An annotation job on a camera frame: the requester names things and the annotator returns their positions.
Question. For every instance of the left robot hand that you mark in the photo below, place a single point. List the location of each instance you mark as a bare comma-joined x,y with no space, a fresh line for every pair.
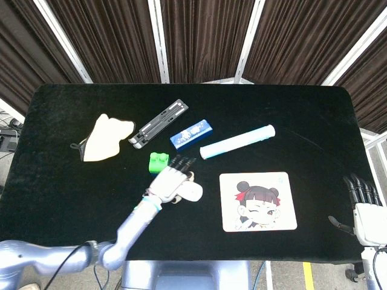
167,182

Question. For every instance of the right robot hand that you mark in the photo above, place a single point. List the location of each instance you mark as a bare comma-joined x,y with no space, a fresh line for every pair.
370,222

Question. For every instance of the white computer mouse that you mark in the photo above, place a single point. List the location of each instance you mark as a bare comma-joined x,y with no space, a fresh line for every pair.
193,191

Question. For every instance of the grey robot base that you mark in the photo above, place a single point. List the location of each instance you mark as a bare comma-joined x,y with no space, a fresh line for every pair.
187,275

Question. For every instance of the cartoon girl mouse pad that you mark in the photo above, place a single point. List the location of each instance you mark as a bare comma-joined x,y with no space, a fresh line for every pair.
272,187

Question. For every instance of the green and blue toy brick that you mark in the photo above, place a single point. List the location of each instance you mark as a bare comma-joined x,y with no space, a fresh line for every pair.
157,163

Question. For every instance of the black caster wheel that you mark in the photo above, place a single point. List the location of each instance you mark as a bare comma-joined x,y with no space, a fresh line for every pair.
354,272

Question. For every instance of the blue rectangular box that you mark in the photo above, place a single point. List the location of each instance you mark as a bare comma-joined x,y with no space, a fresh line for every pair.
190,134

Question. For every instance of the black folding laptop stand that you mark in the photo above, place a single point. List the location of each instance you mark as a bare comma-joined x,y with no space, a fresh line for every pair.
160,121

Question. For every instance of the black velvet tablecloth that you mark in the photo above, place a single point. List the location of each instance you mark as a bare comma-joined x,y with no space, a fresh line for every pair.
90,196

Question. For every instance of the white and light-blue roll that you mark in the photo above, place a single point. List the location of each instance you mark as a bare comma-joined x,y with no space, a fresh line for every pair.
236,142

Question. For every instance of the yellow floor tape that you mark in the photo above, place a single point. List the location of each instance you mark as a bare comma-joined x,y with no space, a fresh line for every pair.
308,276

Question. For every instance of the brown pleated curtain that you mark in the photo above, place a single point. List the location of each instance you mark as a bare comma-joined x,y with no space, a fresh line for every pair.
115,39
302,39
369,90
24,60
205,39

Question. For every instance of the black electronics box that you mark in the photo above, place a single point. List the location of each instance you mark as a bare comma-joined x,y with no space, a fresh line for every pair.
9,140

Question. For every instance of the white metal frame base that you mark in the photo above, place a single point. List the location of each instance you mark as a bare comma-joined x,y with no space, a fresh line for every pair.
373,140

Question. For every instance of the white metal frame post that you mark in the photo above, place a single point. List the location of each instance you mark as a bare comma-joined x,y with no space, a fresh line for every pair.
60,36
158,39
249,39
356,52

